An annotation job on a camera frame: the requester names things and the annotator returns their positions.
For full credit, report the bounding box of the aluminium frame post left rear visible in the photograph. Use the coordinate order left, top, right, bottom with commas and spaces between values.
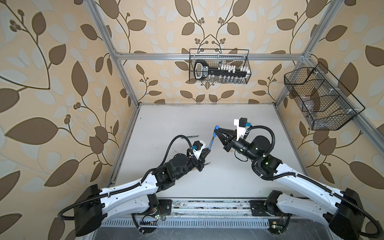
85, 1, 140, 109

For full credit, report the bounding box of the blue pen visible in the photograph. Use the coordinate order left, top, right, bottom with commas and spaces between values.
209, 134, 216, 150

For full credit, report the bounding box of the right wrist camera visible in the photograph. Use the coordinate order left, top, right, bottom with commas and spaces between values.
234, 118, 251, 141

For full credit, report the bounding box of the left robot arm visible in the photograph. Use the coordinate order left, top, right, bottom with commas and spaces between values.
74, 148, 211, 237

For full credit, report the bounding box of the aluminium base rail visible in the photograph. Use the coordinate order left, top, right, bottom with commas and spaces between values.
159, 198, 270, 218

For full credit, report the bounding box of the blue pen cap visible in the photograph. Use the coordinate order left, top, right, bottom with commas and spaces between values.
213, 126, 219, 138

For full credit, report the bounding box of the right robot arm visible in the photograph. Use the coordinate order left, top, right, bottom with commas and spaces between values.
214, 126, 365, 240

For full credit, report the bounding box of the rear wire basket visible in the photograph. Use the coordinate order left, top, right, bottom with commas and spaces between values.
189, 48, 252, 85

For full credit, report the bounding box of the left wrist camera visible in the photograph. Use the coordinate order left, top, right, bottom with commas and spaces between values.
192, 140, 206, 159

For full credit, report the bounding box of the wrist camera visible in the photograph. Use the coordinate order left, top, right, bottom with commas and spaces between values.
234, 118, 251, 141
192, 140, 206, 159

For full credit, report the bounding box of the aluminium frame post right rear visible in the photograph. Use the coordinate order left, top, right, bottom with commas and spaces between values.
274, 0, 344, 107

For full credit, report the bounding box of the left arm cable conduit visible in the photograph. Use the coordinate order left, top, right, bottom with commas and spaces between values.
57, 134, 193, 221

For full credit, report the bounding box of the black tool in basket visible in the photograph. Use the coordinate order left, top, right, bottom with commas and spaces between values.
192, 60, 251, 80

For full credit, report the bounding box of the aluminium rear crossbar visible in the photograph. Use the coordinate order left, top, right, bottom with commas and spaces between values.
116, 53, 305, 61

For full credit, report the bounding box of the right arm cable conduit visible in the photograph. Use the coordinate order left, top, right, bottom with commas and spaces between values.
245, 125, 384, 239

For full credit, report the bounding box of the aluminium frame post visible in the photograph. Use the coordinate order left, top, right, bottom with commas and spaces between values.
85, 1, 140, 109
274, 0, 344, 107

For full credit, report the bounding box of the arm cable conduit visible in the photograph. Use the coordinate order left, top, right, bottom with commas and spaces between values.
245, 125, 384, 239
57, 134, 193, 221

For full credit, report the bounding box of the side wire basket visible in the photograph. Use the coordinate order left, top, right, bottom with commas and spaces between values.
284, 62, 366, 131

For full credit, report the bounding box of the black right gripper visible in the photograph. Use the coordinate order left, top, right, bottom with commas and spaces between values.
215, 128, 258, 164

